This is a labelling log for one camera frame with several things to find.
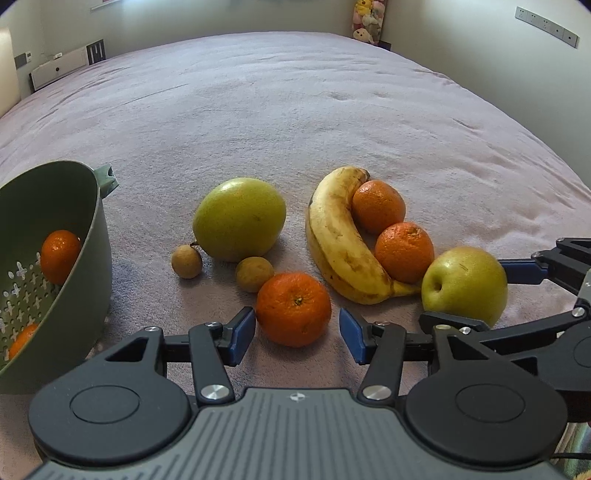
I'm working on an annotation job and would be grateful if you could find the yellow-green apple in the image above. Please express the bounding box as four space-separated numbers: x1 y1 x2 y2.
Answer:
421 246 509 328

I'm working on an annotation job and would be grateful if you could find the spotted yellow banana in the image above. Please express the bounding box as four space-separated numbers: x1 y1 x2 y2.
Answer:
305 166 423 305

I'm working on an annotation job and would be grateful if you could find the patterned cloth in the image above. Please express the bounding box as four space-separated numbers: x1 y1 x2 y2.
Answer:
556 422 591 480

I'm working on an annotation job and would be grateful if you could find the pile of plush toys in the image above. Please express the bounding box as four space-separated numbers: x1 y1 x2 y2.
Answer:
352 0 389 44

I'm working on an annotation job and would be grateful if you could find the pink blanket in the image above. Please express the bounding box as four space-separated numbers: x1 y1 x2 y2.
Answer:
0 31 591 480

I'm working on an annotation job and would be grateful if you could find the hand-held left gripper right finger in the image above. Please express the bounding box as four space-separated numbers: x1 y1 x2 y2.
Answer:
339 308 502 402

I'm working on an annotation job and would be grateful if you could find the tangerine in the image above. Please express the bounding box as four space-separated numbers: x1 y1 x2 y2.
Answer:
255 272 332 348
352 180 407 235
8 323 40 361
41 229 82 285
374 222 435 284

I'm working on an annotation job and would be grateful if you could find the white bedside cabinet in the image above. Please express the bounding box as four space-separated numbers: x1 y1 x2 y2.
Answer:
30 48 88 90

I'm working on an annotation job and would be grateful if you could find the white wall socket strip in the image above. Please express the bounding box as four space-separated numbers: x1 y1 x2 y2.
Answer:
515 6 580 48

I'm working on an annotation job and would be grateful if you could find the brown longan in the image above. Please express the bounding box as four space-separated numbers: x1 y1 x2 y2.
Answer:
171 242 204 279
235 257 274 293

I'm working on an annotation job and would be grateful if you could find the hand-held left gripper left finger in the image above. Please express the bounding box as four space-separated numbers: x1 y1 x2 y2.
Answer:
105 307 256 407

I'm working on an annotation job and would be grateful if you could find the green plastic colander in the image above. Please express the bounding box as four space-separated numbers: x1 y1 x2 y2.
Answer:
0 160 119 395

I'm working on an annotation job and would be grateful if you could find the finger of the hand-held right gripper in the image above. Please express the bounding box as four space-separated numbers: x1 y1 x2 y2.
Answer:
419 305 591 365
499 237 591 296

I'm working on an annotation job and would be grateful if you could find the large green pomelo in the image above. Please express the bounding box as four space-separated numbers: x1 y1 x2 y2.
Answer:
193 178 287 263

